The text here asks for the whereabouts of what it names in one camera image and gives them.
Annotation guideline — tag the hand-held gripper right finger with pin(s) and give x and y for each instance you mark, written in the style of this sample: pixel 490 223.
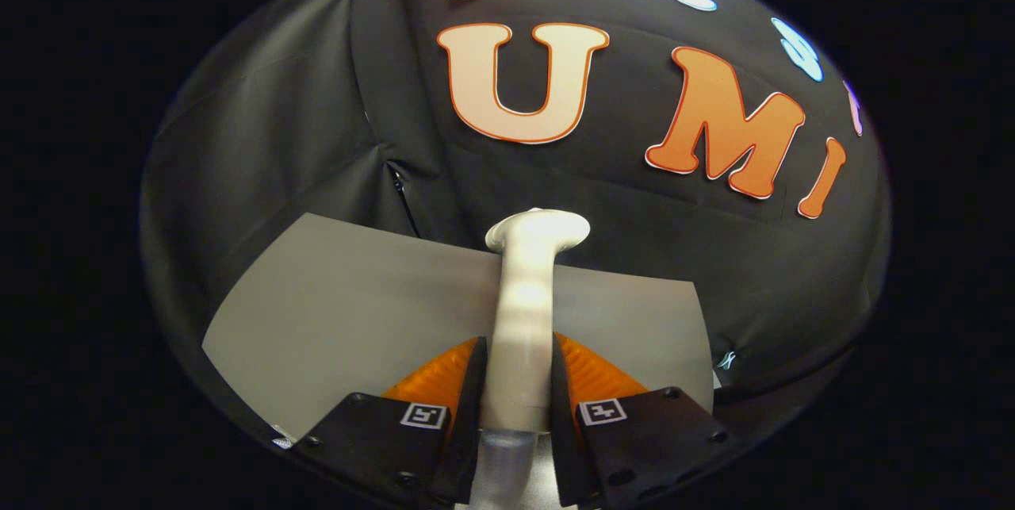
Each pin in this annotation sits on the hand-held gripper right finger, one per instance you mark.
pixel 564 431

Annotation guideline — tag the small white clip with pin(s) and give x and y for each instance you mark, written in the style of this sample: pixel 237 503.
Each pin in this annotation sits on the small white clip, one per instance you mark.
pixel 725 359

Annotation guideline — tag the white garment steamer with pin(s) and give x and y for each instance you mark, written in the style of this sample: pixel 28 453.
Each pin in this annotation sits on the white garment steamer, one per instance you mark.
pixel 523 320

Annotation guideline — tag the grey drawer cabinet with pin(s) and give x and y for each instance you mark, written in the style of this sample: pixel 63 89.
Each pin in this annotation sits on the grey drawer cabinet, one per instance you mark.
pixel 357 312

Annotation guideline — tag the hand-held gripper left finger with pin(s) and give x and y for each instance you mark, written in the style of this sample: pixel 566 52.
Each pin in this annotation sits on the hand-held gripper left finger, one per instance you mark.
pixel 468 415

